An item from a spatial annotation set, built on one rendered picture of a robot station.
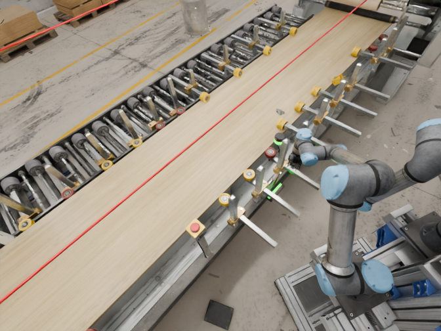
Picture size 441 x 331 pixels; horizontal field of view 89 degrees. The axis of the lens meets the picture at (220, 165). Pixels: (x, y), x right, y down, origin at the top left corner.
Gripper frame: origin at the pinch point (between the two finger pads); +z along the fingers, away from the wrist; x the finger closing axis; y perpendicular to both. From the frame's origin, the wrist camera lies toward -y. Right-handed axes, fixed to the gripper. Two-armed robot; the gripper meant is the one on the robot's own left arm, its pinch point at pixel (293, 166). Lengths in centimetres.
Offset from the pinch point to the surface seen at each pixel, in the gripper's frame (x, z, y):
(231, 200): -26, -14, 42
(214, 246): -33, 29, 60
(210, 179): -50, 9, 23
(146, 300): -61, 37, 105
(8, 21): -570, 45, -176
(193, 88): -102, 3, -55
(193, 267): -40, 29, 77
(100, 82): -341, 99, -130
